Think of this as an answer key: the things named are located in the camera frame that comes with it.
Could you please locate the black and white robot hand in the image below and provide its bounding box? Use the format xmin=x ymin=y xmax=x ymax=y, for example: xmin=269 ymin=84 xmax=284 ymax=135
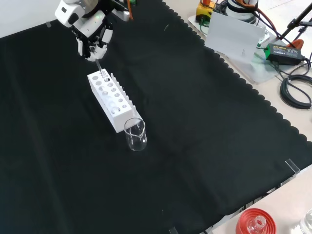
xmin=54 ymin=0 xmax=114 ymax=62

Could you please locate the clear glass rod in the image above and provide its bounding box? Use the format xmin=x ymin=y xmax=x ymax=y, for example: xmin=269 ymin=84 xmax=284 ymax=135
xmin=95 ymin=59 xmax=109 ymax=81

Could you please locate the white test tube rack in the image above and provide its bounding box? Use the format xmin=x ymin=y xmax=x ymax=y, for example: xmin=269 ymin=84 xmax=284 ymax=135
xmin=87 ymin=68 xmax=145 ymax=134

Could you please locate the yellow stop button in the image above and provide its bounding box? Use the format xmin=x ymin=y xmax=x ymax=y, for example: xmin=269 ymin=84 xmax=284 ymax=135
xmin=195 ymin=0 xmax=216 ymax=23

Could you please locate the clear glass beaker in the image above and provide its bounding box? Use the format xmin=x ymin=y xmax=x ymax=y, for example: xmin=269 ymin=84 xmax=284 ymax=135
xmin=124 ymin=117 xmax=148 ymax=152

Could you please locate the black bench cloth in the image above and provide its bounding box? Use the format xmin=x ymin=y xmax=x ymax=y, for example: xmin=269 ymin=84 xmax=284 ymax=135
xmin=0 ymin=0 xmax=312 ymax=234

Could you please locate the pale board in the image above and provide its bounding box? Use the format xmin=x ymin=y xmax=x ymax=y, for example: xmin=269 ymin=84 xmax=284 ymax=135
xmin=205 ymin=11 xmax=267 ymax=65

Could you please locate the black power adapter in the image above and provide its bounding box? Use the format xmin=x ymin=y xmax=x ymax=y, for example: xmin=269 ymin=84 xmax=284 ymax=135
xmin=265 ymin=43 xmax=303 ymax=66

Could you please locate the black tripod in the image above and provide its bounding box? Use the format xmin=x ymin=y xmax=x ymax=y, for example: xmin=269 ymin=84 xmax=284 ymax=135
xmin=280 ymin=0 xmax=312 ymax=44

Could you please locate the orange clamp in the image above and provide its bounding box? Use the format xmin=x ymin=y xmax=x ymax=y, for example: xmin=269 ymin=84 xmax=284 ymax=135
xmin=291 ymin=38 xmax=305 ymax=50

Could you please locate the red ribbed round stand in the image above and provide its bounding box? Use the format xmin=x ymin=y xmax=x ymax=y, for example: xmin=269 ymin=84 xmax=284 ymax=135
xmin=234 ymin=207 xmax=278 ymax=234

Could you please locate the clear glass flask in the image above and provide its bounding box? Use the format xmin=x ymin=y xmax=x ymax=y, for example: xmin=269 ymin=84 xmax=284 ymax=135
xmin=247 ymin=215 xmax=268 ymax=234

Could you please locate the clear glass vessel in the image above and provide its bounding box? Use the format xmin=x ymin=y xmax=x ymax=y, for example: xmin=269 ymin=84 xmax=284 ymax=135
xmin=299 ymin=209 xmax=312 ymax=234

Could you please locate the orange cable at wrist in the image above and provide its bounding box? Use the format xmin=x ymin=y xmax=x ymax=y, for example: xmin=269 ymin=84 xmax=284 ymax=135
xmin=126 ymin=0 xmax=135 ymax=22

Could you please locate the orange cable along arm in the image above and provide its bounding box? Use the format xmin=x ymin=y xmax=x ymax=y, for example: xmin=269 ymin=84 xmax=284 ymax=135
xmin=234 ymin=0 xmax=285 ymax=41

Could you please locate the coiled black cable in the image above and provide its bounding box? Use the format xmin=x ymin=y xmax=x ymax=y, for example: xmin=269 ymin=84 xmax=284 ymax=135
xmin=279 ymin=74 xmax=312 ymax=111

